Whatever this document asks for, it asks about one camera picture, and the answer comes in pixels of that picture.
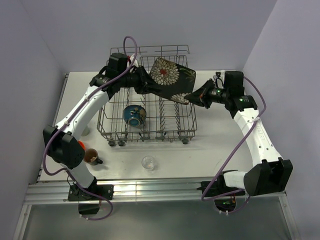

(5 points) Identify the grey wire dish rack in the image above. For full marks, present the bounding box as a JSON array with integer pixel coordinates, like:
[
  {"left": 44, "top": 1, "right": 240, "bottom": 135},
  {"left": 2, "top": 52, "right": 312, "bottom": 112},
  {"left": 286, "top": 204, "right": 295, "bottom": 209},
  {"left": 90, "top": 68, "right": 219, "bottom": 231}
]
[{"left": 97, "top": 44, "right": 197, "bottom": 147}]

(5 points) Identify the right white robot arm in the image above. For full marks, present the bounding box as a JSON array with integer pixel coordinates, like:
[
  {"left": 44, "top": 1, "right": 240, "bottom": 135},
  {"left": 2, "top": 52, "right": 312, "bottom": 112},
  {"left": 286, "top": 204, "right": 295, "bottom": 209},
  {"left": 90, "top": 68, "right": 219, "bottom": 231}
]
[{"left": 185, "top": 71, "right": 293, "bottom": 200}]

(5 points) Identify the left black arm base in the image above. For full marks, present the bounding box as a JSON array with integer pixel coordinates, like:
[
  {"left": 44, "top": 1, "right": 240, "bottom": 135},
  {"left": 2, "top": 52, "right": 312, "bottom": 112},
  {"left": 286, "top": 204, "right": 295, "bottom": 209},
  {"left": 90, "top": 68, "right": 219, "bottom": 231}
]
[{"left": 67, "top": 179, "right": 114, "bottom": 221}]

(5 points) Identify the clear drinking glass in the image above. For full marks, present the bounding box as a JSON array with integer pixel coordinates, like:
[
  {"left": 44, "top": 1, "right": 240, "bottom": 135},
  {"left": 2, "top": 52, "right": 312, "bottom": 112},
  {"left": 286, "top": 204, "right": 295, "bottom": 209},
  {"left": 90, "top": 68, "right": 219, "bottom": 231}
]
[{"left": 141, "top": 155, "right": 155, "bottom": 171}]

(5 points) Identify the orange bowl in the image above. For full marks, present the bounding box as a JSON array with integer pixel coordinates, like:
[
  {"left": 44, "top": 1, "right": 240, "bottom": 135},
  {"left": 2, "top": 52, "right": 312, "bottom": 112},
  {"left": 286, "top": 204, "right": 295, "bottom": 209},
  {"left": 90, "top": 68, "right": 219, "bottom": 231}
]
[{"left": 78, "top": 140, "right": 86, "bottom": 150}]

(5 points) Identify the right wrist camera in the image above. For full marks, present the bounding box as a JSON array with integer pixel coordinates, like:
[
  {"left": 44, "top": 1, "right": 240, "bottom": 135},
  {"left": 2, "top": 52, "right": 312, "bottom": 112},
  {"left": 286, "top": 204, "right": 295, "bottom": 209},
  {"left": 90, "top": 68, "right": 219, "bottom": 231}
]
[{"left": 213, "top": 71, "right": 224, "bottom": 88}]

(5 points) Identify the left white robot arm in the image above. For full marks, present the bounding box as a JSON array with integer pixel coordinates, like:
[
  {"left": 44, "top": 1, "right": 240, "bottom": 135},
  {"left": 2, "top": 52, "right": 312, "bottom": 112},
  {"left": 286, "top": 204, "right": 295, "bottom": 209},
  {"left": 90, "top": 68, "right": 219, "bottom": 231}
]
[{"left": 42, "top": 53, "right": 154, "bottom": 200}]

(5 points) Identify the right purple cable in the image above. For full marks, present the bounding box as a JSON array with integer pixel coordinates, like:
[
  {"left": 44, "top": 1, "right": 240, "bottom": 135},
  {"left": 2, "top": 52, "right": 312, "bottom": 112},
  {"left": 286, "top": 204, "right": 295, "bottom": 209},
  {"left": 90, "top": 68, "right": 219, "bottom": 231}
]
[{"left": 201, "top": 76, "right": 267, "bottom": 213}]

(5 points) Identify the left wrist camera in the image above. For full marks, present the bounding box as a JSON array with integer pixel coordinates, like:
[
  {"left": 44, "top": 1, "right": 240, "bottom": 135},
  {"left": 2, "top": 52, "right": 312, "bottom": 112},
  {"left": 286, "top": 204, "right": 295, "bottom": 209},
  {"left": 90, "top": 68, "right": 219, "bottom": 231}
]
[{"left": 127, "top": 54, "right": 140, "bottom": 68}]

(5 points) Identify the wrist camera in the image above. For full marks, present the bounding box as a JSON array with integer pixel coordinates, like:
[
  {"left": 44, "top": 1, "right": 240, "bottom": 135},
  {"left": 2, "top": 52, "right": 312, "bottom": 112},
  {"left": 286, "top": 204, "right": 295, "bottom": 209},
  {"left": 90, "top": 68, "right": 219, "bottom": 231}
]
[
  {"left": 127, "top": 54, "right": 140, "bottom": 68},
  {"left": 213, "top": 71, "right": 224, "bottom": 88}
]

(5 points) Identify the aluminium mounting rail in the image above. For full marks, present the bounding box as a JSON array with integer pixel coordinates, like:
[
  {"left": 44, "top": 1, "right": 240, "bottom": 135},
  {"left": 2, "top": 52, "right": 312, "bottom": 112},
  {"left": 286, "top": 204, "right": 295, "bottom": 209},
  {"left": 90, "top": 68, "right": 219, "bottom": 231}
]
[{"left": 24, "top": 176, "right": 287, "bottom": 206}]

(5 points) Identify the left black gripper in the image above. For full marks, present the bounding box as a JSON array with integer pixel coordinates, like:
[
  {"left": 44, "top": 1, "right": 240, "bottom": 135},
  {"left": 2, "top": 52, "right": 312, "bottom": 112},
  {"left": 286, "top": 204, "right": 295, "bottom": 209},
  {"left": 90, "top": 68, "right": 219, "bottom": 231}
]
[{"left": 118, "top": 65, "right": 162, "bottom": 95}]

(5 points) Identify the pale green cup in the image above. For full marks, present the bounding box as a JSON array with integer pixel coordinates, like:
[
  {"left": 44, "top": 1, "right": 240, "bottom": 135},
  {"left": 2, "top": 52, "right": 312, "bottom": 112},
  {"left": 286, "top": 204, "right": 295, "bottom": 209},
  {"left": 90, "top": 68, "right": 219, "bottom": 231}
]
[{"left": 81, "top": 126, "right": 90, "bottom": 137}]

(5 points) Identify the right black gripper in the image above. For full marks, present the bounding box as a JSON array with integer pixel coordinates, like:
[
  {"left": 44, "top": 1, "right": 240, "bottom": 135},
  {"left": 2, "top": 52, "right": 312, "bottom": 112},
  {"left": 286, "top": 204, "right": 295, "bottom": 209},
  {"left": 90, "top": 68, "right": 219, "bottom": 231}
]
[{"left": 183, "top": 78, "right": 229, "bottom": 109}]

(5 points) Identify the blue floral ceramic bowl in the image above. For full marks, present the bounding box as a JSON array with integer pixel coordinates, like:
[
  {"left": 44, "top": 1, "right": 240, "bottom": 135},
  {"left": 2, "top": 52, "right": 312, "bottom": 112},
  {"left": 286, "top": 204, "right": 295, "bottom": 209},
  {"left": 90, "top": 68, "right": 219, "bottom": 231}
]
[{"left": 123, "top": 104, "right": 147, "bottom": 127}]

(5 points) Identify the dark brown mug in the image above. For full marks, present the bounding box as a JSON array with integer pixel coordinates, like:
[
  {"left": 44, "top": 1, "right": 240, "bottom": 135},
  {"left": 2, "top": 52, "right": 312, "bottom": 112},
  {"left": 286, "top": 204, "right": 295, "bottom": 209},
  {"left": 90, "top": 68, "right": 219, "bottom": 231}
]
[{"left": 83, "top": 148, "right": 103, "bottom": 166}]

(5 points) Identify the black floral square plate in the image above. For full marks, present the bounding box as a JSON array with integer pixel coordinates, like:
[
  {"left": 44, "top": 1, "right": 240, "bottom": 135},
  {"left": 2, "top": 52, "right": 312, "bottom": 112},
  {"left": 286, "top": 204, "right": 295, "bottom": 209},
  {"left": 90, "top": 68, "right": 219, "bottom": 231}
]
[{"left": 149, "top": 57, "right": 197, "bottom": 105}]

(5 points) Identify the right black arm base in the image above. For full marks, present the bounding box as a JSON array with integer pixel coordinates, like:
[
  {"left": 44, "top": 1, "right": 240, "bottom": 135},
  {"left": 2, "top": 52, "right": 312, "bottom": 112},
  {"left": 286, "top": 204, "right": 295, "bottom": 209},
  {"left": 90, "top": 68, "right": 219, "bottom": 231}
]
[{"left": 197, "top": 178, "right": 244, "bottom": 212}]

